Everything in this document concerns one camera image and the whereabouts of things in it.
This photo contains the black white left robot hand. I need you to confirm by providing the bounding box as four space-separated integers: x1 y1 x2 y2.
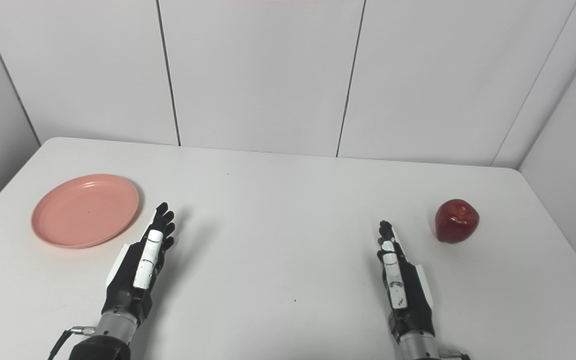
104 202 176 327

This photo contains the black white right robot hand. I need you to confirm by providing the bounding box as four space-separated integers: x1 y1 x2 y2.
376 220 437 344

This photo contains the pink round plate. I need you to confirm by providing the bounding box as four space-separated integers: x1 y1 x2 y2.
31 173 140 249

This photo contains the red apple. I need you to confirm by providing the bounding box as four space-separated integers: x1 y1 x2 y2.
434 198 480 244

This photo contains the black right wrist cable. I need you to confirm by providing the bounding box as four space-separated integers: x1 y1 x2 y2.
439 347 472 360

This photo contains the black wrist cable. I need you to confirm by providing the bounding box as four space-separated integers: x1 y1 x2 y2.
48 326 97 360
439 347 472 360

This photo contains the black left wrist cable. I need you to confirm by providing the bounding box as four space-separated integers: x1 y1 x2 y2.
48 326 97 360

